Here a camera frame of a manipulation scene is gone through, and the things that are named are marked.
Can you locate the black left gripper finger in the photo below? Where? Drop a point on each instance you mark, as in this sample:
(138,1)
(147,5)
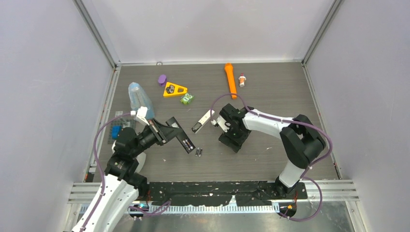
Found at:
(168,134)
(161,126)

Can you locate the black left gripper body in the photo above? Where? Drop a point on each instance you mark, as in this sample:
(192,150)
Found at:
(154,135)

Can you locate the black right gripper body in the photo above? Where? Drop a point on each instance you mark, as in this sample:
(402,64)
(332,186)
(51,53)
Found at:
(239,137)

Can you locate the black remote control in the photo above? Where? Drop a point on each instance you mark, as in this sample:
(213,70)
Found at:
(182,135)

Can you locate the white rectangular thermometer device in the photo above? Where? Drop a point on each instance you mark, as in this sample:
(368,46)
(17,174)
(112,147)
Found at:
(202,121)

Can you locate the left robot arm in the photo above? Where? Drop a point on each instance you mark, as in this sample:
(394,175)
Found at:
(121,183)

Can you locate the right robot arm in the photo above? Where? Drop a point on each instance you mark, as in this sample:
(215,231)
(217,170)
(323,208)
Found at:
(301,140)

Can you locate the yellow triangle shape toy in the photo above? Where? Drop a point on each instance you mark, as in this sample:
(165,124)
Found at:
(179,90)

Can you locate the grey lego baseplate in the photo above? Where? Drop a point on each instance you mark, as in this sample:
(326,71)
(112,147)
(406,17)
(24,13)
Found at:
(124,121)

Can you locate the green owl toy block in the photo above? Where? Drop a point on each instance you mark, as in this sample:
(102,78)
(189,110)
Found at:
(186,99)

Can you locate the blue lego brick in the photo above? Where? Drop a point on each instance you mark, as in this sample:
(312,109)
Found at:
(115,131)

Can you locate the blue transparent plastic container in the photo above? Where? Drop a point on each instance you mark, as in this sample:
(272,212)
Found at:
(138,97)

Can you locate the purple cylinder toy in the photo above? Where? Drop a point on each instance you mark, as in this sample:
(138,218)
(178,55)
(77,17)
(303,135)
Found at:
(162,80)

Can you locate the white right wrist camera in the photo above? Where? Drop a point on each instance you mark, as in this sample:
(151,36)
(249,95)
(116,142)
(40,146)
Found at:
(221,122)

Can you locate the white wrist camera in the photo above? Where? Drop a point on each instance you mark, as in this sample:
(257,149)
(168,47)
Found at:
(221,122)
(140,115)

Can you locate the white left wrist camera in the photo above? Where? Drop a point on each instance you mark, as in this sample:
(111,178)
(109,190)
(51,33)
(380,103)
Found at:
(140,115)

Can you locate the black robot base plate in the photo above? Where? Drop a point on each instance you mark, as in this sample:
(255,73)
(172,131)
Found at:
(220,193)

